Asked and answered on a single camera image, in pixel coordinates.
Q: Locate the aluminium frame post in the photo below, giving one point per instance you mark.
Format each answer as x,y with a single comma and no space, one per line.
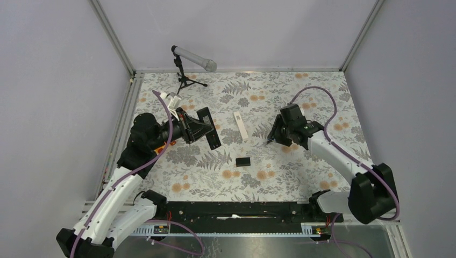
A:
110,32

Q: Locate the grey microphone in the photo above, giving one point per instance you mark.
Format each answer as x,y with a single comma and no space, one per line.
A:
207,64

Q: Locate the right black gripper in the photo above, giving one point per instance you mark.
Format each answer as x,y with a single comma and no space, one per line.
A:
275,132

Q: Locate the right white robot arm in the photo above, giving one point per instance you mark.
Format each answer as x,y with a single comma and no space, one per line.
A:
372,191

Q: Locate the black remote battery cover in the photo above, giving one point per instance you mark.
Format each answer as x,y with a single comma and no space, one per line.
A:
243,162

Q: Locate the black tripod microphone stand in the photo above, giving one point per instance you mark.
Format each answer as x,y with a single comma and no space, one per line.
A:
185,81

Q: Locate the black remote control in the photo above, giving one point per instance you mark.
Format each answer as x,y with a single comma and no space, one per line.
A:
212,137

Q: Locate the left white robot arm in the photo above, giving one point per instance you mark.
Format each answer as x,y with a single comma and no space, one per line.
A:
101,231

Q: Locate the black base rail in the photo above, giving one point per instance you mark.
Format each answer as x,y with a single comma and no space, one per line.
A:
282,211

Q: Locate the floral table mat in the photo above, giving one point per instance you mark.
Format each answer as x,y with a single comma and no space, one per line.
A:
277,173

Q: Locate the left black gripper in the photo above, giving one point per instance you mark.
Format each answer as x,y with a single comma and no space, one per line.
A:
191,128

